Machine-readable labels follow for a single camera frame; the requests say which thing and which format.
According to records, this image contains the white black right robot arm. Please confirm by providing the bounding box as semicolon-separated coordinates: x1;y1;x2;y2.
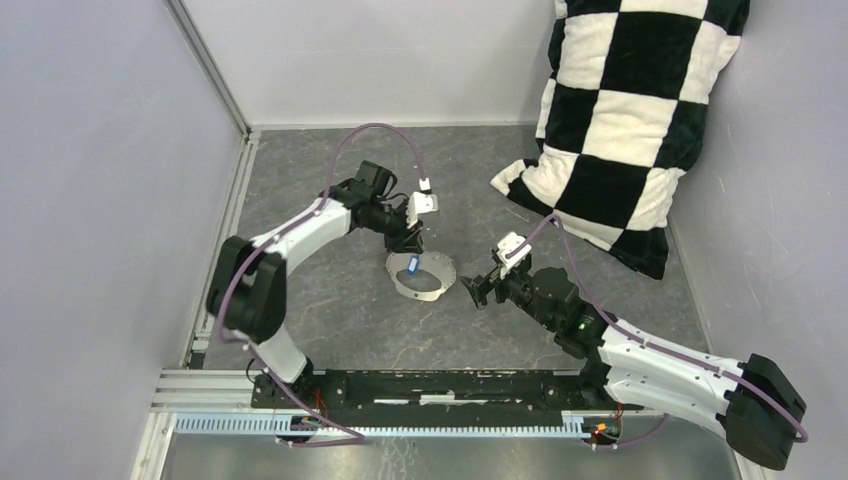
460;255;807;471

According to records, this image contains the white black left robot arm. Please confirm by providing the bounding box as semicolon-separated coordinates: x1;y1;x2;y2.
205;161;437;408

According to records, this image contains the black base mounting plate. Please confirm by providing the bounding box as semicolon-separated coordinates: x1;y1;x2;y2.
250;368;644;429

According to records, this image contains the black white checkered pillow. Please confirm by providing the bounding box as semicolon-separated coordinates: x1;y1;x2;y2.
491;0;751;280

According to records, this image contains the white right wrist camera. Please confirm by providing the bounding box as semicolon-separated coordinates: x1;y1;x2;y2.
495;231;532;279

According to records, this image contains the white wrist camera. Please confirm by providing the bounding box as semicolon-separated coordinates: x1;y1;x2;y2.
495;231;532;279
406;177;439;229

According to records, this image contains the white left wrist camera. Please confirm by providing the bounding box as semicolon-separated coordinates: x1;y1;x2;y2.
406;177;439;229

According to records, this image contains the white slotted cable duct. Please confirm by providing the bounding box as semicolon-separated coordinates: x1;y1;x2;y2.
173;413;588;439

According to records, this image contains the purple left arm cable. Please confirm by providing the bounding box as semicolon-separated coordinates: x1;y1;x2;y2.
217;123;431;448

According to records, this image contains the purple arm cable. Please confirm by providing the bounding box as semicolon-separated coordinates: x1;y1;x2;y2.
506;213;810;452
217;123;431;448

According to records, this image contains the aluminium frame rail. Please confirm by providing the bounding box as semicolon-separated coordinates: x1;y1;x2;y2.
165;1;261;369

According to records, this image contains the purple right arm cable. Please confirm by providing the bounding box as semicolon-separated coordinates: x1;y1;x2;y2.
506;213;810;452

